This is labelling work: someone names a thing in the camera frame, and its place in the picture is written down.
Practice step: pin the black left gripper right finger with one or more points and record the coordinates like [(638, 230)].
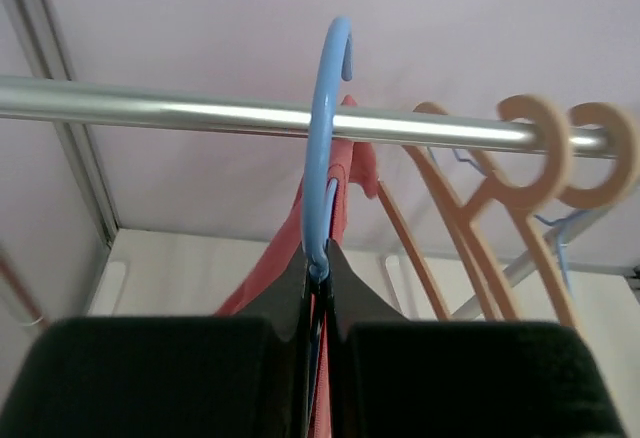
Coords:
[(394, 377)]

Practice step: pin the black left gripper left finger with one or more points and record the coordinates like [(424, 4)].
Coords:
[(244, 375)]

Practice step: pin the light blue wire hanger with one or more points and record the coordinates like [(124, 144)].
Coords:
[(319, 190), (563, 228)]

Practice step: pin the beige wooden hanger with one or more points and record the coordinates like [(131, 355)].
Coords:
[(621, 134), (487, 278)]

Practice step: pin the pink t shirt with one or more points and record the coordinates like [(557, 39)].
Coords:
[(350, 162)]

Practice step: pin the metal clothes rack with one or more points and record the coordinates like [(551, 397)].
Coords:
[(448, 140)]

